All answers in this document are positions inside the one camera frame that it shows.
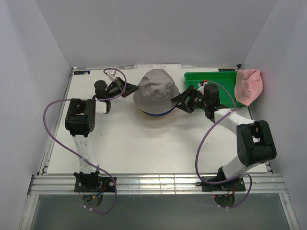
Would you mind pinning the grey bucket hat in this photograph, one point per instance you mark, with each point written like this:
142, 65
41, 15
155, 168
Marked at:
156, 90

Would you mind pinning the paper sheets at back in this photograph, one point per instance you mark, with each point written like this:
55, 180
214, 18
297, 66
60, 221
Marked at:
157, 66

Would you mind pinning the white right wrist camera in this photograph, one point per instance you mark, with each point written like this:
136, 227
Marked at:
201, 85

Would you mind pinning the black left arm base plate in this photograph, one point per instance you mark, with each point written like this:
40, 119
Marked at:
108, 183

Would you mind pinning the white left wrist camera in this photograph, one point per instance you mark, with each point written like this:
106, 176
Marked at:
111, 73

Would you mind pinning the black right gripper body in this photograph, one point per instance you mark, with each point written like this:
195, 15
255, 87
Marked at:
198, 101

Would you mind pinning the pink bucket hat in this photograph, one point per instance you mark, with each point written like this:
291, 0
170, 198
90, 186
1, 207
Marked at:
248, 86

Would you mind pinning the green plastic tray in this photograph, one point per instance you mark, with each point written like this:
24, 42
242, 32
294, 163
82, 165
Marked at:
225, 78

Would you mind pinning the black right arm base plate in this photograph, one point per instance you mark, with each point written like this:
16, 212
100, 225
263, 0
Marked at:
236, 184

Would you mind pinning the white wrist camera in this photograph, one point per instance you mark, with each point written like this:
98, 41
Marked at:
111, 73
201, 85

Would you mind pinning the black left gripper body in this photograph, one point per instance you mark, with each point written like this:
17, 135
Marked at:
116, 89

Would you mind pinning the aluminium front rail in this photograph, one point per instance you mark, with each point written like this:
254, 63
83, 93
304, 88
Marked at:
152, 184

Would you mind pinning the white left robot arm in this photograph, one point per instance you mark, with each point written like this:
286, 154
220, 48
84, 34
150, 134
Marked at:
80, 122

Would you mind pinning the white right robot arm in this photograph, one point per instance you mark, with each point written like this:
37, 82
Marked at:
254, 142

